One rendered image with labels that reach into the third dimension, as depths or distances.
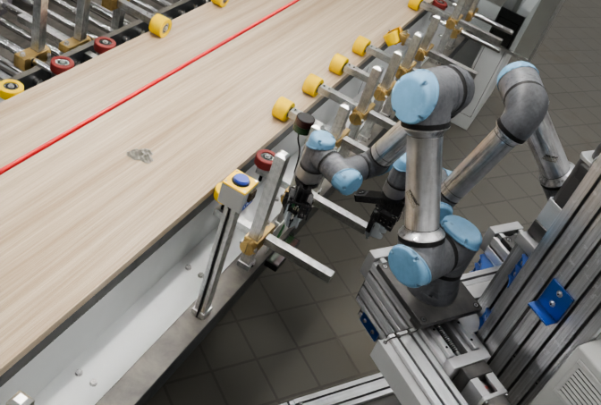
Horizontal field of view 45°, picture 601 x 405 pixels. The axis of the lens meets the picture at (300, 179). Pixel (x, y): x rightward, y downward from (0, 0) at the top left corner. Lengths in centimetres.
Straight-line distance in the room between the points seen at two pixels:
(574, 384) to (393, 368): 44
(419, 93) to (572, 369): 75
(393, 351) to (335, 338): 126
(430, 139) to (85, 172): 107
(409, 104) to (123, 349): 108
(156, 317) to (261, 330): 94
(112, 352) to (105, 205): 42
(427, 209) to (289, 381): 143
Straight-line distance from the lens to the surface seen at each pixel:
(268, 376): 299
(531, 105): 202
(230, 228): 190
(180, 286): 235
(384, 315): 214
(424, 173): 172
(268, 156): 246
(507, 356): 208
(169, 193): 222
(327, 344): 317
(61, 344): 200
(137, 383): 201
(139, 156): 233
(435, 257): 179
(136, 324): 223
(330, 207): 242
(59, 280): 194
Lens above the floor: 236
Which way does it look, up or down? 37 degrees down
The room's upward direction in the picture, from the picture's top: 20 degrees clockwise
